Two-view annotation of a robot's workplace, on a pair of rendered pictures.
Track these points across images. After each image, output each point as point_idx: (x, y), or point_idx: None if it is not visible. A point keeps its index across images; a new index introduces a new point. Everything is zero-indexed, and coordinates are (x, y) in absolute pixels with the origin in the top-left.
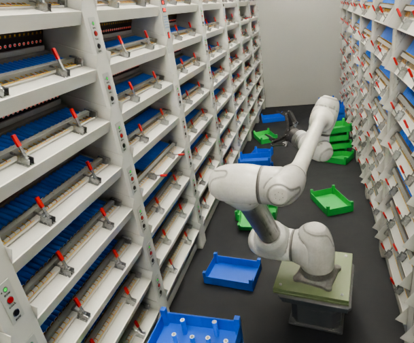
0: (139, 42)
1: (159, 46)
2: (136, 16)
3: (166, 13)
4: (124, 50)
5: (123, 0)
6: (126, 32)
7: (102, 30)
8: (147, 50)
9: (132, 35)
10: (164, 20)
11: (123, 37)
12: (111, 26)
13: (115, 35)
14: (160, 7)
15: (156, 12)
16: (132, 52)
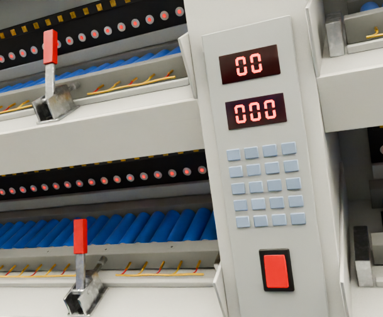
0: (90, 257)
1: (180, 310)
2: None
3: (285, 129)
4: None
5: (14, 100)
6: (183, 189)
7: (36, 185)
8: (55, 304)
9: (208, 206)
10: (243, 179)
11: (132, 212)
12: (82, 172)
13: (113, 200)
14: (211, 104)
15: (167, 134)
16: None
